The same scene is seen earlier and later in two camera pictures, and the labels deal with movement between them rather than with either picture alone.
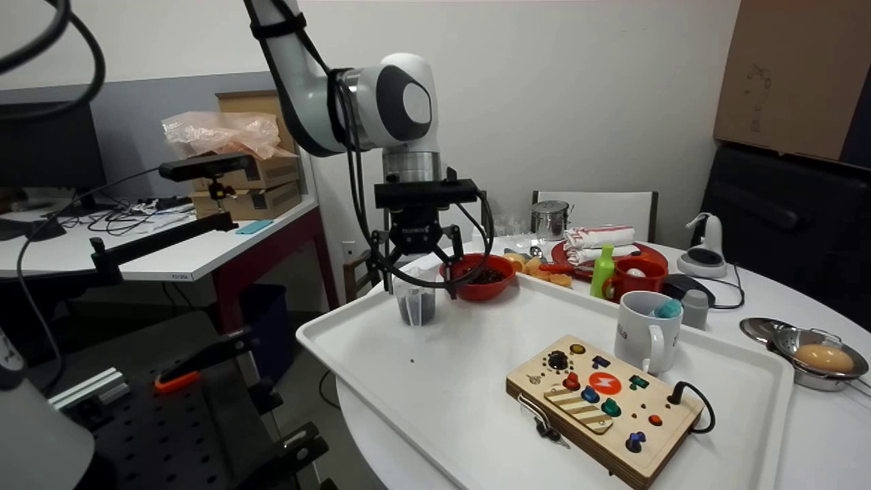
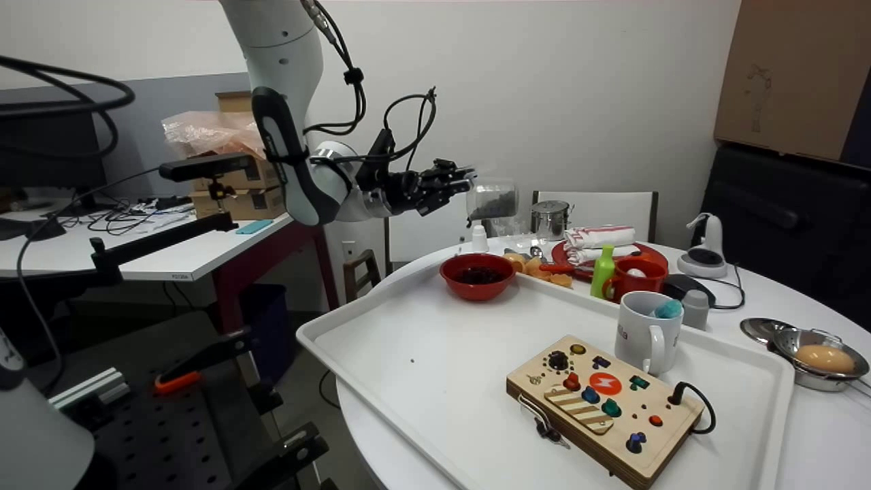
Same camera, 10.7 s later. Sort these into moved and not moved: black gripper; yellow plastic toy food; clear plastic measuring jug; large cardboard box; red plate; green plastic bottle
Moved: black gripper; clear plastic measuring jug
Not moved: yellow plastic toy food; red plate; large cardboard box; green plastic bottle
